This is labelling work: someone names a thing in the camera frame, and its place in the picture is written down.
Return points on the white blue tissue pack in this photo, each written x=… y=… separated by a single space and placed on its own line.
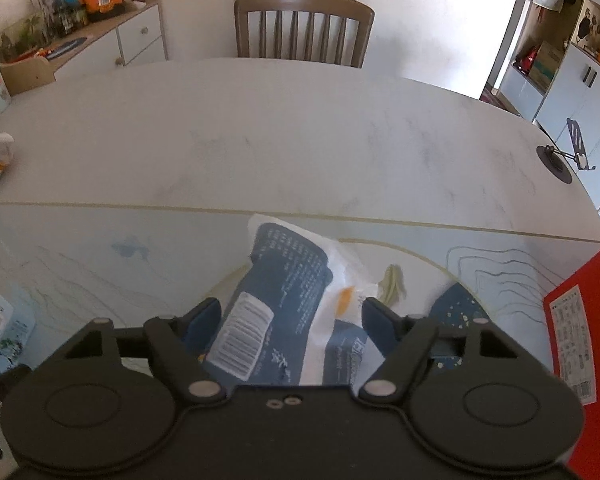
x=295 y=317

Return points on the black phone stand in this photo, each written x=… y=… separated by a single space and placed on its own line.
x=556 y=160

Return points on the wooden tray box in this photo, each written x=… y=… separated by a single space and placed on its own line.
x=27 y=75

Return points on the far wooden chair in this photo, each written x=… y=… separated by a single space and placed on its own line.
x=323 y=31

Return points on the white wall cabinets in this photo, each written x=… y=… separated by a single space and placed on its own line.
x=554 y=74

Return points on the white side cabinet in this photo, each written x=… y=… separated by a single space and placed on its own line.
x=133 y=38

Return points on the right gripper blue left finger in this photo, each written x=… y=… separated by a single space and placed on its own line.
x=176 y=346

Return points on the red cardboard shoe box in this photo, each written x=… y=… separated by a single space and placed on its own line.
x=573 y=318

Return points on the small light blue carton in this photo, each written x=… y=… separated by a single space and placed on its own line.
x=16 y=326

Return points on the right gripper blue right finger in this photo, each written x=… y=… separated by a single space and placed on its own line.
x=403 y=342

